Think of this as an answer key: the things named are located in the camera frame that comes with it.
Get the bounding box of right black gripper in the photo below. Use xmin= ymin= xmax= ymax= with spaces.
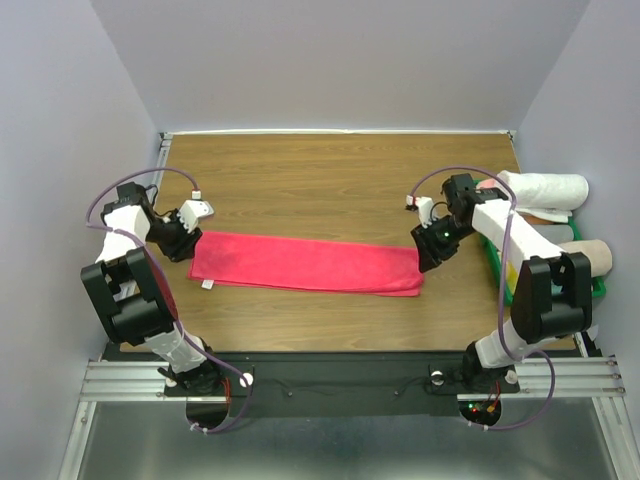
xmin=410 ymin=215 xmax=475 ymax=273

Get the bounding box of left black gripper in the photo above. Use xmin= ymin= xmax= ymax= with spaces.
xmin=145 ymin=207 xmax=202 ymax=263

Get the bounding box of pink microfiber towel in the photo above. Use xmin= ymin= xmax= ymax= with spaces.
xmin=188 ymin=231 xmax=424 ymax=297

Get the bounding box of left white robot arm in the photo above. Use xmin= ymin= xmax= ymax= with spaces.
xmin=81 ymin=182 xmax=223 ymax=396

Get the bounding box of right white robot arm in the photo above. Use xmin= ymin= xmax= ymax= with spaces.
xmin=406 ymin=166 xmax=592 ymax=390

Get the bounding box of yellow towel in bin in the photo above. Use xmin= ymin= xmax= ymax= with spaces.
xmin=505 ymin=262 xmax=518 ymax=295

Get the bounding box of pink rolled towel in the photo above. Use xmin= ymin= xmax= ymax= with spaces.
xmin=475 ymin=179 xmax=507 ymax=200

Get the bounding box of grey rolled towel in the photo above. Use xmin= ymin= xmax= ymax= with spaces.
xmin=533 ymin=224 xmax=575 ymax=245

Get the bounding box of white rolled towel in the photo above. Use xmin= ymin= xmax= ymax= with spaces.
xmin=496 ymin=170 xmax=589 ymax=211

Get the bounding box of green plastic bin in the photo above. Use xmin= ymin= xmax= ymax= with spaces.
xmin=473 ymin=199 xmax=606 ymax=306

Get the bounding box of beige rolled towel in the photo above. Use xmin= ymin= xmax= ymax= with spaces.
xmin=559 ymin=239 xmax=613 ymax=278

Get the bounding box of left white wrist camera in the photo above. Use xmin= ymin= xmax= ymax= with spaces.
xmin=178 ymin=199 xmax=215 ymax=233

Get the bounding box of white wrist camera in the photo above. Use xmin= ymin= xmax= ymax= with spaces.
xmin=178 ymin=199 xmax=215 ymax=233
xmin=405 ymin=195 xmax=435 ymax=228

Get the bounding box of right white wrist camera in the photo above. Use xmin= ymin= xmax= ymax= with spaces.
xmin=405 ymin=195 xmax=435 ymax=228

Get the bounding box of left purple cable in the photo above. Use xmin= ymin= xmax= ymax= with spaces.
xmin=85 ymin=167 xmax=255 ymax=435

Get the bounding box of purple cable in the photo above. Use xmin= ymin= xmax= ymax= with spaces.
xmin=407 ymin=167 xmax=555 ymax=432
xmin=85 ymin=167 xmax=255 ymax=435

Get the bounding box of aluminium frame rail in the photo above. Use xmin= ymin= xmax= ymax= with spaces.
xmin=80 ymin=361 xmax=168 ymax=402

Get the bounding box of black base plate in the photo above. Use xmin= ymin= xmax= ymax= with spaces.
xmin=102 ymin=351 xmax=521 ymax=421

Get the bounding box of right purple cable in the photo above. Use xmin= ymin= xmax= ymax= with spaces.
xmin=407 ymin=167 xmax=555 ymax=432

